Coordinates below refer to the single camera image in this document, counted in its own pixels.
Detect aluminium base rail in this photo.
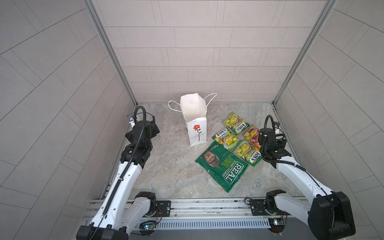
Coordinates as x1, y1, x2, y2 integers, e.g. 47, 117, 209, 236
80, 196, 335, 221

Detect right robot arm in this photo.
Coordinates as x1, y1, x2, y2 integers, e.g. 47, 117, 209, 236
259, 128, 356, 240

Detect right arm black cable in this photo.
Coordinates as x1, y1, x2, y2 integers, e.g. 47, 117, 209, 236
260, 114, 336, 229

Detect left circuit board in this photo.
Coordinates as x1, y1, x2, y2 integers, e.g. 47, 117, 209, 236
139, 220, 157, 237

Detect circuit board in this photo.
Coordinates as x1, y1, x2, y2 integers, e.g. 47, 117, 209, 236
268, 218, 286, 235
139, 220, 157, 237

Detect right circuit board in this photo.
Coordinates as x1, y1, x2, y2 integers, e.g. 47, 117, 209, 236
268, 218, 286, 235

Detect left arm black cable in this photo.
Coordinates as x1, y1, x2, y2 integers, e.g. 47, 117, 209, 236
86, 105, 148, 240

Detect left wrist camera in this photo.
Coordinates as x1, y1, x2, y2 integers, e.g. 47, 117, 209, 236
127, 113, 135, 125

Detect dark green crisps bag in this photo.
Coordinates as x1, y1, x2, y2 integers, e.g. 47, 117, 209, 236
195, 142, 248, 193

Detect green Fox's candy pack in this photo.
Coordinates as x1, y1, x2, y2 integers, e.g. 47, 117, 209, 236
223, 112, 251, 135

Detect orange Fox's candy pack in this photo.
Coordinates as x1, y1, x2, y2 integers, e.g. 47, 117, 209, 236
243, 126, 261, 150

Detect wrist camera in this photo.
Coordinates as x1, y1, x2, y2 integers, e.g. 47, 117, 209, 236
274, 122, 283, 135
127, 113, 135, 125

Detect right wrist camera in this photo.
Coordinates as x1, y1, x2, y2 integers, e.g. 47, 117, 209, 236
274, 122, 283, 135

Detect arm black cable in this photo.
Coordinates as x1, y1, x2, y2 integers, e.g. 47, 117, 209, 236
260, 114, 336, 229
86, 105, 148, 240

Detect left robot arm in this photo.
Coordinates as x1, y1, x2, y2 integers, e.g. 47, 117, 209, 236
76, 119, 160, 240

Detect white floral paper bag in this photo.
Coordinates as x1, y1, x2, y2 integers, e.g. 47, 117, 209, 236
168, 93, 217, 147

